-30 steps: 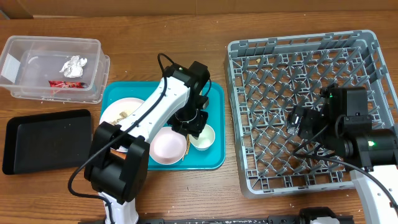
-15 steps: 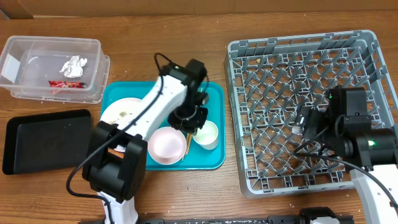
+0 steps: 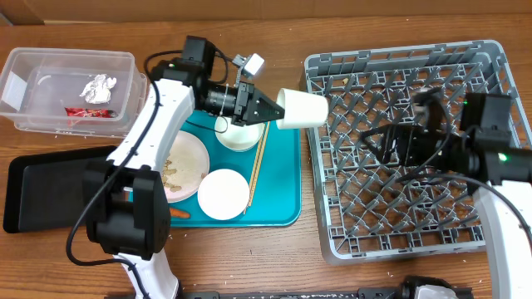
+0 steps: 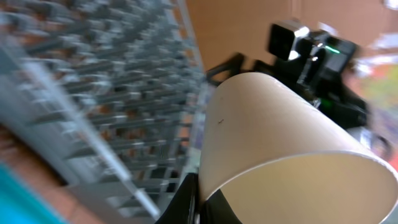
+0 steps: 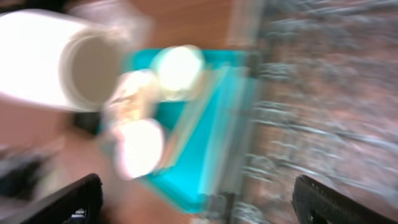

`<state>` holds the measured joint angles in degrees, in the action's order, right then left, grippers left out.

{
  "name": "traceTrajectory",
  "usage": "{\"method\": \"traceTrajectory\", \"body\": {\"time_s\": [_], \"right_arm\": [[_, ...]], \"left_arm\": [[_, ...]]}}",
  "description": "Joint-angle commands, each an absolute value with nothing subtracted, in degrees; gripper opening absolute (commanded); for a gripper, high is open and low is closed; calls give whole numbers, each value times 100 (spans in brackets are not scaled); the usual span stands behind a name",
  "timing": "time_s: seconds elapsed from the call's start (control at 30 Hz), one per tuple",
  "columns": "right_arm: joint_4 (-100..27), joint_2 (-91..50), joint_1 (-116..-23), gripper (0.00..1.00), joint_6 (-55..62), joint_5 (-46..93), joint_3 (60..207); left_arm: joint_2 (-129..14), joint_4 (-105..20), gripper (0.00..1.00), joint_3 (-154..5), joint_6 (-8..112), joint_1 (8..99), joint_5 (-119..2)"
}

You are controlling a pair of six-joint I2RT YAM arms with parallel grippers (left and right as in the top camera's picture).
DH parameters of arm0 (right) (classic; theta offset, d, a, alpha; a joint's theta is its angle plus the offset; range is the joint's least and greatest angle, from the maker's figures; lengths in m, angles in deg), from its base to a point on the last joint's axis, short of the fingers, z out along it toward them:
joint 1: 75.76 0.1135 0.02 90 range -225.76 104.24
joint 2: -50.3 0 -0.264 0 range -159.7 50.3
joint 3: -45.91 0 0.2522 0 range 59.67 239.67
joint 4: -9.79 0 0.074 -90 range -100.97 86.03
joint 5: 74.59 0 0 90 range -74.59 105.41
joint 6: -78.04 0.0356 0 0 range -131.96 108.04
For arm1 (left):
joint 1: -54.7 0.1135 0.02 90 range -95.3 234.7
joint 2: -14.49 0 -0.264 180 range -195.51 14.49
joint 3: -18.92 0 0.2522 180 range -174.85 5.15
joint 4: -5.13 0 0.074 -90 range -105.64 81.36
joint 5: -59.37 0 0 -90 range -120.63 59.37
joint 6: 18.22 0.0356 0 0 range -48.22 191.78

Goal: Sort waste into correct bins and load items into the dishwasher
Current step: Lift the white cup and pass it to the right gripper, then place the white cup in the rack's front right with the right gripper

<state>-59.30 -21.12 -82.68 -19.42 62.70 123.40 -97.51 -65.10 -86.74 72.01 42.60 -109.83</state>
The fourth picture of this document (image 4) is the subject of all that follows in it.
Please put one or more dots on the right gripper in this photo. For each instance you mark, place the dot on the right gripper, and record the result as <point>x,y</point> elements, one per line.
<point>287,72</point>

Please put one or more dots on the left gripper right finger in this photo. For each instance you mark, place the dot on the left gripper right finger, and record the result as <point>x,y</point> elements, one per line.
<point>216,210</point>

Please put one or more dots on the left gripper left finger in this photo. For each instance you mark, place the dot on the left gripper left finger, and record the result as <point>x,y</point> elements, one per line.
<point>182,207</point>

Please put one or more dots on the white cup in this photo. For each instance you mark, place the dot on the white cup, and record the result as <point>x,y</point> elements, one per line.
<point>277,159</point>

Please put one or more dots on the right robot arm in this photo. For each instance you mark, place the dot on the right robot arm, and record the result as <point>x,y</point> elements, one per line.
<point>317,76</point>

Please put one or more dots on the grey dishwasher rack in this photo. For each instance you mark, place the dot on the grey dishwasher rack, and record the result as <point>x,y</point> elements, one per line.
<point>105,92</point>

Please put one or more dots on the teal serving tray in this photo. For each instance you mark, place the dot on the teal serving tray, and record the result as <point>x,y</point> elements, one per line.
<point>20,206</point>

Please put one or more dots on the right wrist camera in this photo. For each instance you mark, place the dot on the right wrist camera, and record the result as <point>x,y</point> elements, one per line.
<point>284,38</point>

